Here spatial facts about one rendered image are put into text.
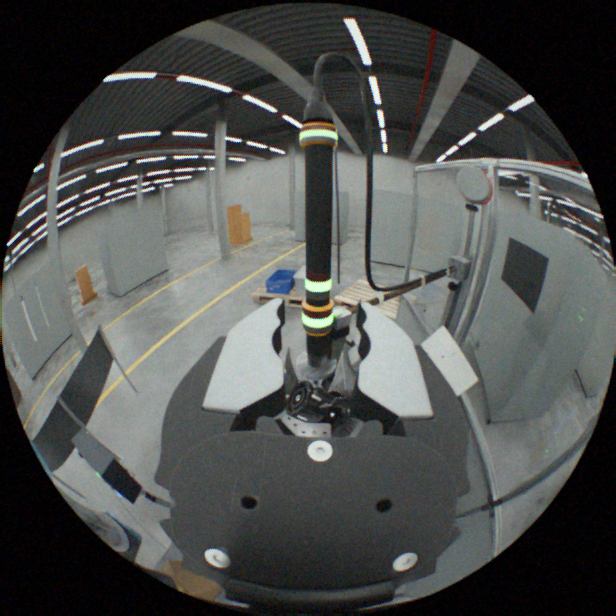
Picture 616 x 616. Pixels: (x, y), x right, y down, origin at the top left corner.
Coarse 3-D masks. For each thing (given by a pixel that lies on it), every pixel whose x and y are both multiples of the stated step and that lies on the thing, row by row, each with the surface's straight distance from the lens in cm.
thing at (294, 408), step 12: (300, 384) 64; (312, 384) 60; (288, 396) 67; (300, 396) 62; (324, 396) 60; (336, 396) 66; (288, 408) 64; (300, 408) 58; (312, 408) 58; (336, 408) 64; (300, 420) 62; (312, 420) 61; (324, 420) 64; (336, 420) 62
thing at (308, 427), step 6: (300, 426) 61; (306, 426) 61; (312, 426) 61; (318, 426) 61; (324, 426) 61; (330, 426) 62; (300, 432) 60; (306, 432) 60; (318, 432) 60; (330, 432) 61
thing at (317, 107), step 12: (312, 96) 30; (324, 96) 30; (312, 108) 28; (324, 108) 28; (312, 120) 30; (324, 120) 30; (312, 336) 31; (324, 336) 32; (312, 348) 33; (324, 348) 33; (312, 360) 35; (324, 360) 36
